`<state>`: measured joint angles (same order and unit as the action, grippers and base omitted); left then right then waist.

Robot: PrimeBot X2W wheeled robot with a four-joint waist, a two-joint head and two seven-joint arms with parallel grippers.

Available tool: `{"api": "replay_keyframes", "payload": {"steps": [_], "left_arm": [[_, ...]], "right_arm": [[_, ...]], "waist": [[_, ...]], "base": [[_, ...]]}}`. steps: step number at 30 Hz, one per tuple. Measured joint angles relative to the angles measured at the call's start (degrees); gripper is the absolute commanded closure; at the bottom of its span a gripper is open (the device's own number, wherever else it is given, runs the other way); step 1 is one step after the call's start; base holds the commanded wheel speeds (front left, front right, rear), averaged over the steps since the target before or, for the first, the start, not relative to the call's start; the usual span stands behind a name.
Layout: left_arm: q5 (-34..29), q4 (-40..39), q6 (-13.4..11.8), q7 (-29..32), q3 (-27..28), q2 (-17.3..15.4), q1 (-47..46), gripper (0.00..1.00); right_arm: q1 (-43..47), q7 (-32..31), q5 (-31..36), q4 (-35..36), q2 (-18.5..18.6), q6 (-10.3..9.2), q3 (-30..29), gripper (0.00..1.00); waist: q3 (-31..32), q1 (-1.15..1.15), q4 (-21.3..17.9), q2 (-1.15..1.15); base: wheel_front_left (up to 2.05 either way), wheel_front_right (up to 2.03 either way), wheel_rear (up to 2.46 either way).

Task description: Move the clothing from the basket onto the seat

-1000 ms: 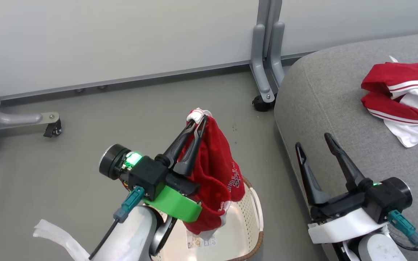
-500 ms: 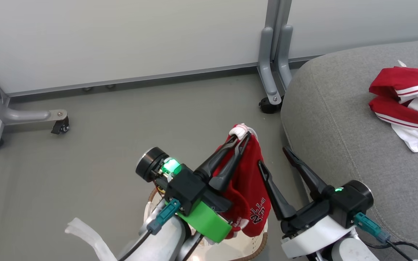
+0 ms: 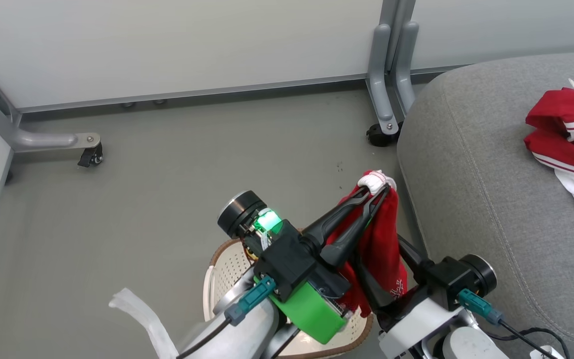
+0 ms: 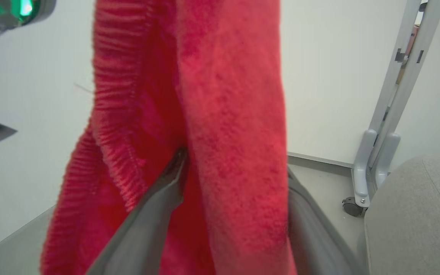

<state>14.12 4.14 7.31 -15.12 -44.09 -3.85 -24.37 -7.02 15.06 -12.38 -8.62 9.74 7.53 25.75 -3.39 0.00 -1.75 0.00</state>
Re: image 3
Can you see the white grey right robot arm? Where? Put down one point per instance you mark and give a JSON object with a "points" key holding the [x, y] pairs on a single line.
{"points": [[471, 346]]}

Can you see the white translucent plastic strip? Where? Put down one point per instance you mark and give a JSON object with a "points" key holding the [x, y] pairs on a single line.
{"points": [[142, 314]]}

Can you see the grey curved partition leg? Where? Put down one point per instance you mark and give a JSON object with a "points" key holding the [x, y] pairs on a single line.
{"points": [[38, 139]]}

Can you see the red garment with white cuff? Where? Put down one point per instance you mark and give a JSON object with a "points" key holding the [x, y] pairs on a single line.
{"points": [[384, 239]]}

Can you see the red and white striped garment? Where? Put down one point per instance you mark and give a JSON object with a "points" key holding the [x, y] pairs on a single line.
{"points": [[561, 104]]}

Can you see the grey partition post with slots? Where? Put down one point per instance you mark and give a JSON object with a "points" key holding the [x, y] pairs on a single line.
{"points": [[396, 12]]}

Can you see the grey partition leg with caster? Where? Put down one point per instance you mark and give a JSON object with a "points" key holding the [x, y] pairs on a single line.
{"points": [[377, 75]]}

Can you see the black cylindrical wrist camera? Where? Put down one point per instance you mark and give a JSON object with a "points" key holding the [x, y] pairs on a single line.
{"points": [[237, 212], [481, 274]]}

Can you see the black cylindrical right wrist camera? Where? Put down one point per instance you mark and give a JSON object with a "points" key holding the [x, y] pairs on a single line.
{"points": [[481, 274]]}

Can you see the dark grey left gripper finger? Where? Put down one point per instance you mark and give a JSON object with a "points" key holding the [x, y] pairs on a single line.
{"points": [[354, 234], [334, 219]]}

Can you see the small white robot part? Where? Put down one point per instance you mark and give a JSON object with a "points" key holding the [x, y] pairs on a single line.
{"points": [[548, 353]]}

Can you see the black and silver caster wheel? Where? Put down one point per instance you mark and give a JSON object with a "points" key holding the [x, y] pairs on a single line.
{"points": [[90, 155]]}

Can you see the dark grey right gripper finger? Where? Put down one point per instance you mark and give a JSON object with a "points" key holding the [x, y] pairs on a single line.
{"points": [[374, 286], [414, 262]]}

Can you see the black and green left gripper body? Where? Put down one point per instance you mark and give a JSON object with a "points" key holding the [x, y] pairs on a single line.
{"points": [[307, 304]]}

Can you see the grey fabric sofa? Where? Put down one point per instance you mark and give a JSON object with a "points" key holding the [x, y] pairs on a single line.
{"points": [[491, 199]]}

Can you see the beige perforated laundry basket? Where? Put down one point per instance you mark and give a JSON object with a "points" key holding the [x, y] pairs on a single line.
{"points": [[227, 279]]}

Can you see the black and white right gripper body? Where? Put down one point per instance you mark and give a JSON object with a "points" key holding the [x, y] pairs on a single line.
{"points": [[444, 284]]}

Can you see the black cylindrical left wrist camera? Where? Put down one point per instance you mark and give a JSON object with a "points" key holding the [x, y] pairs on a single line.
{"points": [[237, 212]]}

